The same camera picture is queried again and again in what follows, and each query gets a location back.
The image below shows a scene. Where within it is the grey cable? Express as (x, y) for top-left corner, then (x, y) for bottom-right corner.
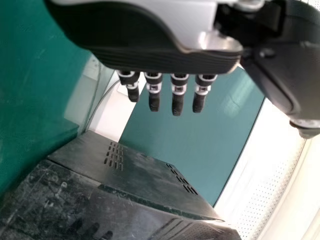
(83, 63), (121, 132)

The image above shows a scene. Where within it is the white socket strip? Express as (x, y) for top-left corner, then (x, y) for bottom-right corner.
(83, 55), (101, 81)

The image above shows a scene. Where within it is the white perforated cable duct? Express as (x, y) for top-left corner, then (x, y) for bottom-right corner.
(214, 139), (320, 240)

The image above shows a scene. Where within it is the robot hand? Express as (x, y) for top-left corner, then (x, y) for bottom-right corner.
(44, 0), (320, 140)

